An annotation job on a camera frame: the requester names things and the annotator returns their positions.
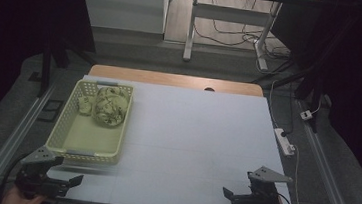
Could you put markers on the wooden table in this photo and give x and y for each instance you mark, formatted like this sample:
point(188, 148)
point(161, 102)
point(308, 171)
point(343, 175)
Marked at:
point(171, 79)

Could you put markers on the person's left hand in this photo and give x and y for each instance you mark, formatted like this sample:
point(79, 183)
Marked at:
point(22, 200)

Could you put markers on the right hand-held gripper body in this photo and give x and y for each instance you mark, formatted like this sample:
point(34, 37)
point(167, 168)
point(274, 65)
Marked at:
point(260, 193)

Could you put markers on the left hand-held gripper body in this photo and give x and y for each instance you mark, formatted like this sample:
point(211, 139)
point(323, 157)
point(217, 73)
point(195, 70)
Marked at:
point(37, 172)

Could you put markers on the small white adapter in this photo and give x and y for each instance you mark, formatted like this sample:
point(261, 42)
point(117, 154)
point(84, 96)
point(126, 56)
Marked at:
point(306, 115)

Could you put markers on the black metal stand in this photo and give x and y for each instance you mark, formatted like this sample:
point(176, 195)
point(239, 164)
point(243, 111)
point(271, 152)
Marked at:
point(314, 91)
point(47, 62)

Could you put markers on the pale yellow plastic basket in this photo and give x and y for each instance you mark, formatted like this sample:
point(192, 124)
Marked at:
point(91, 140)

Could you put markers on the small patterned cloth bundle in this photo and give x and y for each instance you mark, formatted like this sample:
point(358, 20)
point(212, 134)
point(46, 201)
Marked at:
point(85, 105)

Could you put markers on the white power strip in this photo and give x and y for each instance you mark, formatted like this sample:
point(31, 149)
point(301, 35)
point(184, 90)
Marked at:
point(284, 142)

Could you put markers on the white frame desk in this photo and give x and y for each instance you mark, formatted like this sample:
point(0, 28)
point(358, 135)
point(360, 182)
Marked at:
point(231, 14)

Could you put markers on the white foam board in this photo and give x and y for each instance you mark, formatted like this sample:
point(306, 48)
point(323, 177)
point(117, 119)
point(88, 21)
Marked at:
point(191, 143)

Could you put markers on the metal floor rail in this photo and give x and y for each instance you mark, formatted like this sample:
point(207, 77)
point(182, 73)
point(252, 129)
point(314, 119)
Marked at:
point(325, 179)
point(7, 145)

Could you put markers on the large patterned cloth bundle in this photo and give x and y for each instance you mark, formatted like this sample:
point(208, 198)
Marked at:
point(110, 107)

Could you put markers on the white cabinet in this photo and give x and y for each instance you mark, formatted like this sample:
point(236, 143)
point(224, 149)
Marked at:
point(121, 4)

